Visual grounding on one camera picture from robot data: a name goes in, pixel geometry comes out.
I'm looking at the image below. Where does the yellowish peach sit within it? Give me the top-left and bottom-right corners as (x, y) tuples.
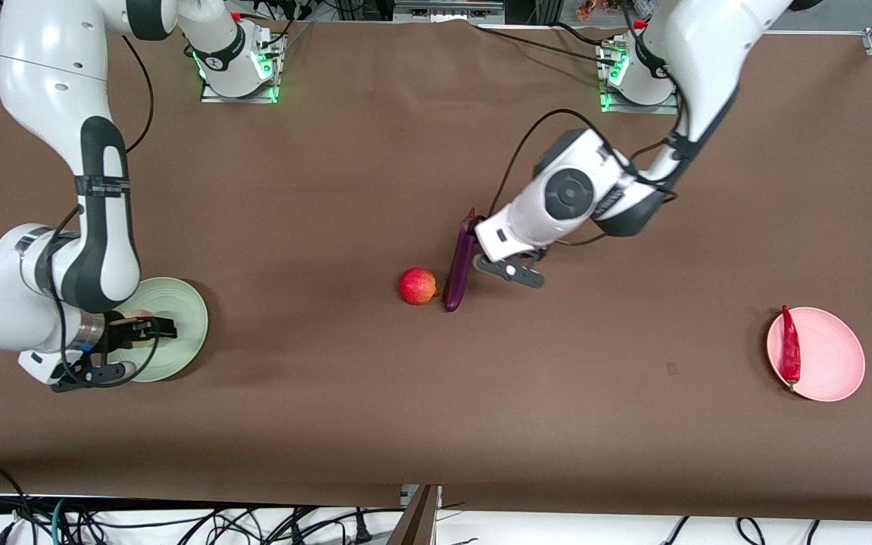
(122, 309), (158, 347)

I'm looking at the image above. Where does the purple eggplant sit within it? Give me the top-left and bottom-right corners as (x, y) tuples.
(443, 207), (480, 313)

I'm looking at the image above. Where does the red round fruit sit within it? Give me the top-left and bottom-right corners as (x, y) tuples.
(398, 267), (440, 307)

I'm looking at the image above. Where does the red chili pepper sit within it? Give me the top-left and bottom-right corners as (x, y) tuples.
(779, 305), (802, 392)

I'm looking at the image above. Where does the light green plate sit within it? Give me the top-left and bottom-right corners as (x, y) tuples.
(107, 277), (210, 383)

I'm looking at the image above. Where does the brown table cover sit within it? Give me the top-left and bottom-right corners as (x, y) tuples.
(0, 14), (872, 523)

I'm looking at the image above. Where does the grey metal box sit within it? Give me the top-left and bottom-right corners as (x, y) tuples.
(394, 0), (505, 23)

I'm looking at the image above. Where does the pink plate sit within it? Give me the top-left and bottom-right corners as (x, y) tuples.
(766, 307), (866, 402)

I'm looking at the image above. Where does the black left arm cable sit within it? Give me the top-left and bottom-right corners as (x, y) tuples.
(489, 0), (683, 247)

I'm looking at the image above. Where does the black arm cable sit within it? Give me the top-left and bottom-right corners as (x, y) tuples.
(50, 34), (179, 387)
(489, 0), (683, 247)

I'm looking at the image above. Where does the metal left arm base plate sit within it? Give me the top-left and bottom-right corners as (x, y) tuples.
(599, 42), (680, 116)

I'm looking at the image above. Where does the long black table cable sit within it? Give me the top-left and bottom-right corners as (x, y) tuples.
(474, 25), (618, 65)

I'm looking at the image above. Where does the short black table cable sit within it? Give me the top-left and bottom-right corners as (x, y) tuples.
(553, 21), (620, 49)

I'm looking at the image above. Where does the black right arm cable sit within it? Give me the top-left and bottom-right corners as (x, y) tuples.
(50, 34), (179, 387)

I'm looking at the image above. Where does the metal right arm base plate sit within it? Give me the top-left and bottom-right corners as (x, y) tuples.
(200, 30), (279, 104)

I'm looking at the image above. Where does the metal post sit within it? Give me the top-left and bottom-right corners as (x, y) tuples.
(387, 484), (443, 545)

